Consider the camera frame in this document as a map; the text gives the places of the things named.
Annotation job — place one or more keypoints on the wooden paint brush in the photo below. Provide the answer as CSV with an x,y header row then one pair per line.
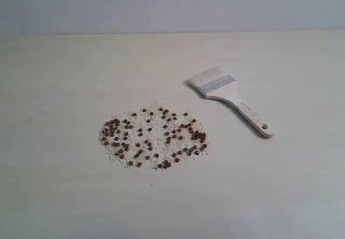
x,y
217,84

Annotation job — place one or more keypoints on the pile of pellets and grains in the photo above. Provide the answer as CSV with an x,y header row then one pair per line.
x,y
154,136

